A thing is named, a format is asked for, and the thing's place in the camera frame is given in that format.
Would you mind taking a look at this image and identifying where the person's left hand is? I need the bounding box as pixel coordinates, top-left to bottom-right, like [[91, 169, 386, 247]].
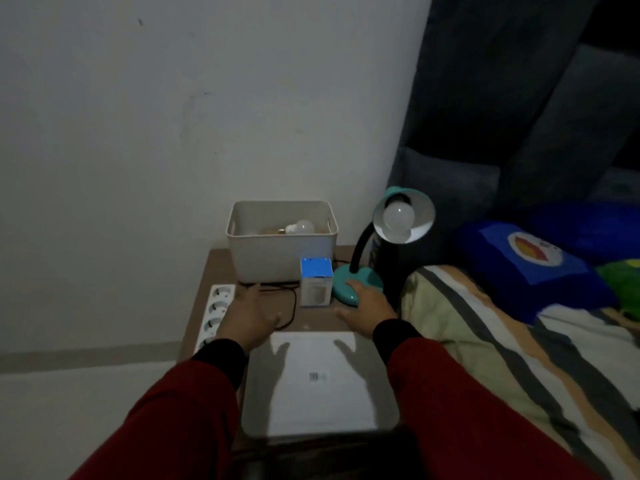
[[215, 283, 283, 358]]

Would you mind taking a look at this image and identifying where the person's right hand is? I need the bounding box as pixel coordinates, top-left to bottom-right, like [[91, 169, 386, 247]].
[[333, 278, 400, 341]]

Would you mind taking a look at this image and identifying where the white power strip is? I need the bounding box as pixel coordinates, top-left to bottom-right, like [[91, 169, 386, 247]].
[[192, 283, 237, 355]]

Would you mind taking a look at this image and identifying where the teal desk lamp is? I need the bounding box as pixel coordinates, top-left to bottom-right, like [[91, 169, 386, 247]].
[[332, 187, 436, 308]]

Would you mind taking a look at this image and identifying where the black lamp power cable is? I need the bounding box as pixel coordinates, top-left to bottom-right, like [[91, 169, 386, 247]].
[[239, 280, 301, 331]]

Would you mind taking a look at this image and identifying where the blue and white bulb carton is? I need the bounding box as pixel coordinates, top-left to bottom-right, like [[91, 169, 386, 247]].
[[299, 256, 335, 308]]

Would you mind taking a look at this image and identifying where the white light bulb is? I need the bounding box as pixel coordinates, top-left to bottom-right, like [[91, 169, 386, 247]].
[[277, 219, 316, 235], [382, 203, 417, 243]]

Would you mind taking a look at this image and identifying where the white storage box lid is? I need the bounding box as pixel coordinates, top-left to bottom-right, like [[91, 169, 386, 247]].
[[241, 330, 401, 438]]

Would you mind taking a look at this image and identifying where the person's left forearm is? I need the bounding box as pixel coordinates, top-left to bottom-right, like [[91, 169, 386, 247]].
[[69, 338, 249, 480]]

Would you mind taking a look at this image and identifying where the person's right forearm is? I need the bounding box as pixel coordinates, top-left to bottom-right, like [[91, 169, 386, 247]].
[[372, 318, 601, 480]]

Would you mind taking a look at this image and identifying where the brown wooden bedside table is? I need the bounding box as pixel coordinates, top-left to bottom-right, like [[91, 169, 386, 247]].
[[177, 247, 416, 480]]

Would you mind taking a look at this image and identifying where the white plastic storage box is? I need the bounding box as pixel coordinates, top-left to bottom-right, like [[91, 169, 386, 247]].
[[225, 200, 340, 285]]

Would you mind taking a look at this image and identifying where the blue cartoon pillow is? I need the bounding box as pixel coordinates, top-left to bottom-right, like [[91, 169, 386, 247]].
[[452, 219, 619, 325]]

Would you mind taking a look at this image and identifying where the striped bed sheet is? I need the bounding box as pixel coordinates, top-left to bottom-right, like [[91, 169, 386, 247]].
[[402, 264, 640, 480]]

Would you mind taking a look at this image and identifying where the plain blue pillow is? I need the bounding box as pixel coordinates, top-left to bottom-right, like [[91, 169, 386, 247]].
[[525, 200, 640, 265]]

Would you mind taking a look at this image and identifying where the green pillow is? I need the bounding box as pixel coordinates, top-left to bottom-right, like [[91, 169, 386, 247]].
[[595, 259, 640, 323]]

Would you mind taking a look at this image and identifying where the large grey cushion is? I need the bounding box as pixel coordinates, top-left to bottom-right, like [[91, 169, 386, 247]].
[[499, 42, 640, 211]]

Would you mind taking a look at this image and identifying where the dark grey padded headboard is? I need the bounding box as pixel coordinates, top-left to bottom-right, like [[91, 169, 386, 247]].
[[387, 0, 640, 275]]

